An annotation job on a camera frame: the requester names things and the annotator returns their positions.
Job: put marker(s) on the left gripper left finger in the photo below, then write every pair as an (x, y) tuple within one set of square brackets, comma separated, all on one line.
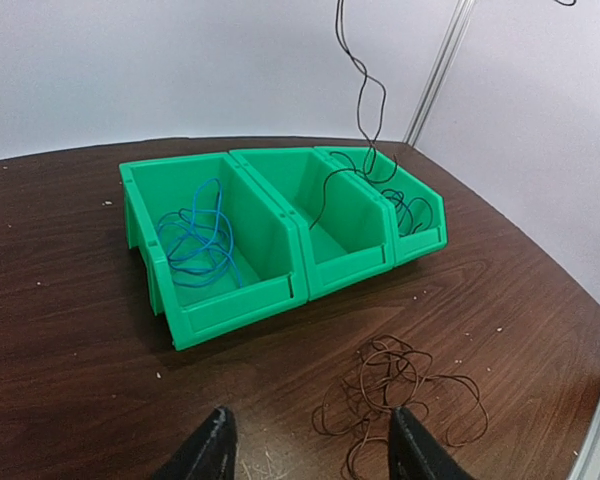
[(208, 453)]

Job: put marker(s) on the green bin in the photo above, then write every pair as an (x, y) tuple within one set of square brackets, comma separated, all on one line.
[(219, 253), (345, 234), (416, 212)]

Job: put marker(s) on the right aluminium frame post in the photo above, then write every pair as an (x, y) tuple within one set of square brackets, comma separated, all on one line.
[(446, 54)]

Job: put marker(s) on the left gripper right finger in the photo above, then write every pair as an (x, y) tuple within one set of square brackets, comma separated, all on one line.
[(413, 453)]

